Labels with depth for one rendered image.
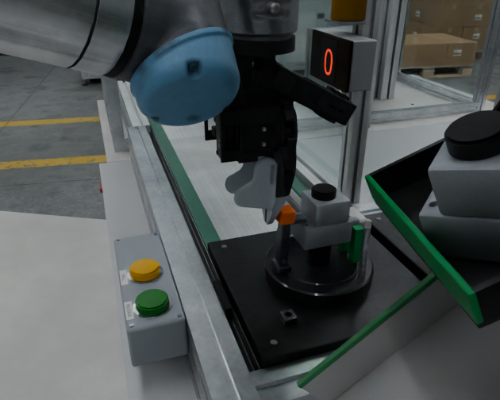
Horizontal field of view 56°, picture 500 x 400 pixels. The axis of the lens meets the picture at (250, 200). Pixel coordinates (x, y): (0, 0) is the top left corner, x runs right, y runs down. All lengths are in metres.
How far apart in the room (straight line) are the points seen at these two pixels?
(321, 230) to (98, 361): 0.35
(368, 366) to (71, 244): 0.66
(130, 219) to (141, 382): 0.43
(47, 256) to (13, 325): 0.18
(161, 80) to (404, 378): 0.29
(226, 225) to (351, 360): 0.47
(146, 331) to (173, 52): 0.36
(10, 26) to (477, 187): 0.25
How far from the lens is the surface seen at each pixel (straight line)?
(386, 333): 0.42
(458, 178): 0.24
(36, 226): 1.04
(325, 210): 0.56
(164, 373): 0.66
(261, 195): 0.52
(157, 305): 0.59
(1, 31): 0.30
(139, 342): 0.59
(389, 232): 0.75
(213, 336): 0.57
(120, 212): 1.04
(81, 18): 0.30
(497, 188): 0.24
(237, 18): 0.45
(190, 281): 0.65
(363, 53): 0.70
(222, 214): 0.88
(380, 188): 0.32
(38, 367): 0.72
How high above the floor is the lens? 1.34
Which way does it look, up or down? 27 degrees down
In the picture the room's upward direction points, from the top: straight up
